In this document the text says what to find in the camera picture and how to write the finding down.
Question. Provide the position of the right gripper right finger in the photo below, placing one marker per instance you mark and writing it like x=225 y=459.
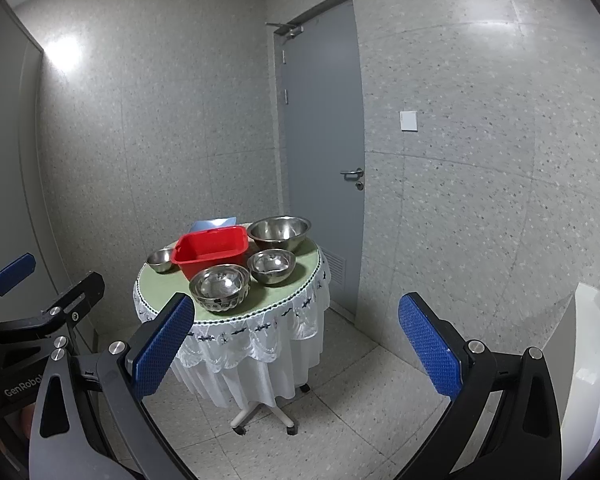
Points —
x=523 y=440

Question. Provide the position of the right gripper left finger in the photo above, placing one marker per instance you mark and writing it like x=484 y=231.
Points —
x=67 y=439

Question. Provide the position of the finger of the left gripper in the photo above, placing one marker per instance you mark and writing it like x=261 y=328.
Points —
x=73 y=305
x=15 y=272

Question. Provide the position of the small steel bowl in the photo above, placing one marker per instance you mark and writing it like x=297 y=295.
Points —
x=161 y=260

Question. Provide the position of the fluted steel bowl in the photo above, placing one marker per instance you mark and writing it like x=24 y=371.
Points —
x=220 y=288

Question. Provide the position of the blue square plate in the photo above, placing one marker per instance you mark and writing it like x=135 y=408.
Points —
x=211 y=224

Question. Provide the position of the medium steel bowl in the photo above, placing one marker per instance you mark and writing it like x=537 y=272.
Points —
x=271 y=266

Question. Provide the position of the large steel bowl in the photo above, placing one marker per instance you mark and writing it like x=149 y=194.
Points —
x=279 y=232

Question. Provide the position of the green round table mat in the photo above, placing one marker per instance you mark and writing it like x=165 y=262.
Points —
x=155 y=290

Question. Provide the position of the white wheeled table base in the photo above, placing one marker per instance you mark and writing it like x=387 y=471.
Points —
x=242 y=422

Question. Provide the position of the red plastic basin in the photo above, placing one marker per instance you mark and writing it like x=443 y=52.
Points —
x=198 y=251

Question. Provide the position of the grey door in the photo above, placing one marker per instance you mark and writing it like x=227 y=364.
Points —
x=323 y=124

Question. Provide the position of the grey wall panel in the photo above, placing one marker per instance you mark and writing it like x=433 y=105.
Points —
x=24 y=221

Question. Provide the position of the silver door handle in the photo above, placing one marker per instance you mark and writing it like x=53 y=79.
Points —
x=353 y=175

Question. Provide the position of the white wall switch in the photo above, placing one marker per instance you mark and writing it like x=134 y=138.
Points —
x=408 y=121

